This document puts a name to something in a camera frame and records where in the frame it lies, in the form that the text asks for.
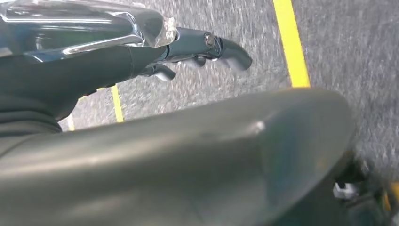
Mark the yellow floor tape square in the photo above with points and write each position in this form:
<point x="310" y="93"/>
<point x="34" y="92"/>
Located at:
<point x="291" y="43"/>
<point x="117" y="104"/>

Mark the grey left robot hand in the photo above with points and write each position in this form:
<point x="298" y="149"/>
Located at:
<point x="187" y="162"/>

